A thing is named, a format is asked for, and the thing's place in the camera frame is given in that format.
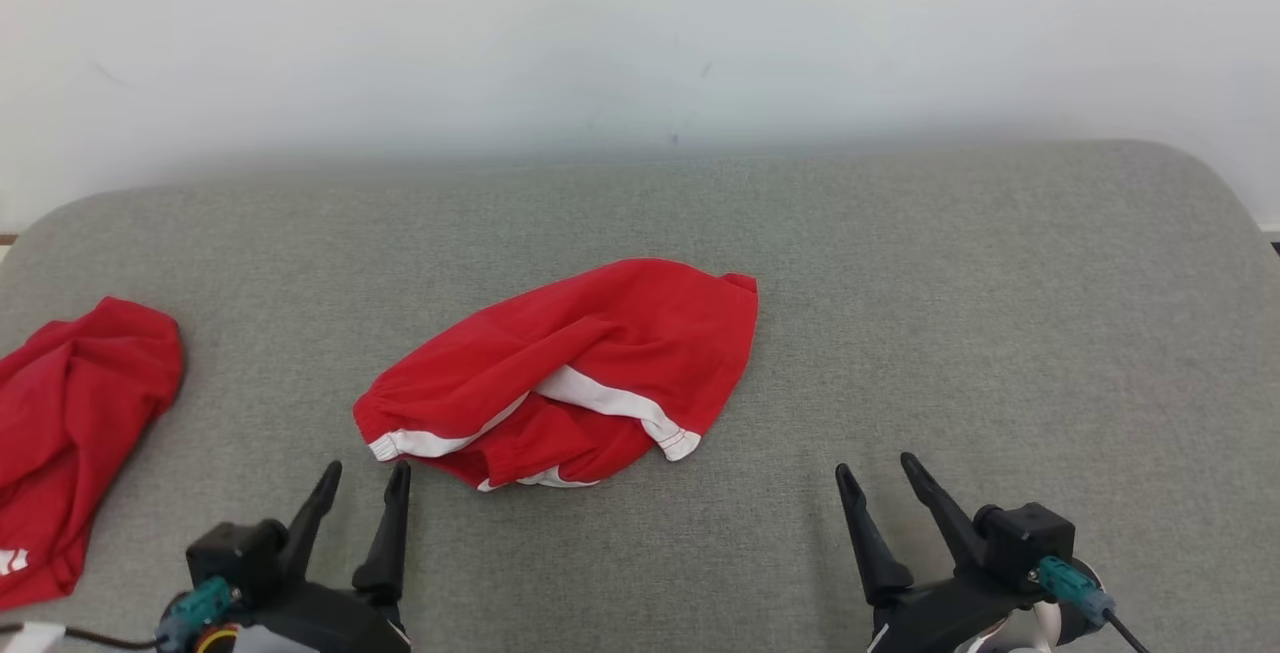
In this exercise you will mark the red jersey with white sleeves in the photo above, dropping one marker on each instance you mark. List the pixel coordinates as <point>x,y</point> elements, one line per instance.
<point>70,433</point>

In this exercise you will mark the red shorts with white stripes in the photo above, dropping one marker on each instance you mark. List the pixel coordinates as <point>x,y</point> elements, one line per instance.
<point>620,343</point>

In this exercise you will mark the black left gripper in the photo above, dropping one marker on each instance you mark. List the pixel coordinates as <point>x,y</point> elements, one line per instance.
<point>340,623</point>

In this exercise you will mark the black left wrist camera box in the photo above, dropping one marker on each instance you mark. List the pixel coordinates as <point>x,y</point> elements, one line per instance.
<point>235,555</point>

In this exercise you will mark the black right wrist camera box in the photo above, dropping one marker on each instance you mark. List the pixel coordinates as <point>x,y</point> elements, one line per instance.
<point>1025,538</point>

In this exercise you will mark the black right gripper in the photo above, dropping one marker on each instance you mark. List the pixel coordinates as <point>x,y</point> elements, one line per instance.
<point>930,618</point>

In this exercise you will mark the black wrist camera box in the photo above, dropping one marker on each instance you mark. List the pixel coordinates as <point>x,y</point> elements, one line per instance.
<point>1025,538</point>
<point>235,555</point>

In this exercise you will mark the grey fabric sofa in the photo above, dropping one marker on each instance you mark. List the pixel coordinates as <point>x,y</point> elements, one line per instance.
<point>950,333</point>

